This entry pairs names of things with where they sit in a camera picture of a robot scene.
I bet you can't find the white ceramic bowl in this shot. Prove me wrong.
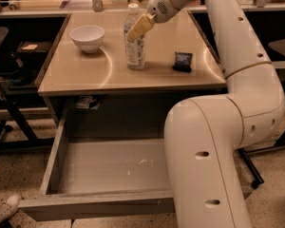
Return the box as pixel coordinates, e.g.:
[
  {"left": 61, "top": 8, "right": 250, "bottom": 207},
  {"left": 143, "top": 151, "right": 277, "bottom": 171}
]
[{"left": 70, "top": 26, "right": 105, "bottom": 53}]

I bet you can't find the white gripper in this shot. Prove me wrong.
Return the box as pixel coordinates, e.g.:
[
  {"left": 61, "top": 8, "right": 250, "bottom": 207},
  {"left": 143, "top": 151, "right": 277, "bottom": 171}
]
[{"left": 127, "top": 0, "right": 180, "bottom": 42}]

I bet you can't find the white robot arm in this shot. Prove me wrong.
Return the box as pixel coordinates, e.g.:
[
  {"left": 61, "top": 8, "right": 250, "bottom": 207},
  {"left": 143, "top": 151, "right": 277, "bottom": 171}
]
[{"left": 129, "top": 0, "right": 285, "bottom": 228}]

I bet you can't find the black wheeled stand base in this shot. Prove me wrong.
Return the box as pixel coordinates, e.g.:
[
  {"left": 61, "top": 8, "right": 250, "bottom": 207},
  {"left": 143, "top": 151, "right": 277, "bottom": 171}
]
[{"left": 237, "top": 131, "right": 285, "bottom": 189}]

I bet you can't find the beige top counter cabinet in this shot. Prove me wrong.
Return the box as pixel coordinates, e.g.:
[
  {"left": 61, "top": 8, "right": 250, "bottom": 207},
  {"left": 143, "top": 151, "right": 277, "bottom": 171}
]
[{"left": 38, "top": 9, "right": 225, "bottom": 119}]

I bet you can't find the dark blue snack packet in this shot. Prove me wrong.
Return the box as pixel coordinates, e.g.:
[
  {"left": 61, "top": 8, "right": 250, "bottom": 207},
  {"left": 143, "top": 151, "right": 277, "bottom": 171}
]
[{"left": 172, "top": 51, "right": 193, "bottom": 73}]

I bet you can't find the black chair frame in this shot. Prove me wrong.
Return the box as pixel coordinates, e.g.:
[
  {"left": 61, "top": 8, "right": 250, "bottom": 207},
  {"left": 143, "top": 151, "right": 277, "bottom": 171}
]
[{"left": 0, "top": 27, "right": 54, "bottom": 152}]

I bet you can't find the white shoe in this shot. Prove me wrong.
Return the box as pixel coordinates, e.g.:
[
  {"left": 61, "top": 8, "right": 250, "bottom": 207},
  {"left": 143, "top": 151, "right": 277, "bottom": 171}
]
[{"left": 0, "top": 195, "right": 22, "bottom": 225}]

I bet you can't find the clear plastic water bottle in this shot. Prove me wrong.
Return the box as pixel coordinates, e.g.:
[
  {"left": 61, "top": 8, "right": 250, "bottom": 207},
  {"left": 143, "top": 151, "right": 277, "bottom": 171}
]
[{"left": 123, "top": 4, "right": 144, "bottom": 70}]

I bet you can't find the open grey drawer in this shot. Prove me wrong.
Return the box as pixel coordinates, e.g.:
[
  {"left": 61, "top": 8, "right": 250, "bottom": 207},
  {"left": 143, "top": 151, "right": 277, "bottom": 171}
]
[{"left": 20, "top": 103, "right": 176, "bottom": 221}]

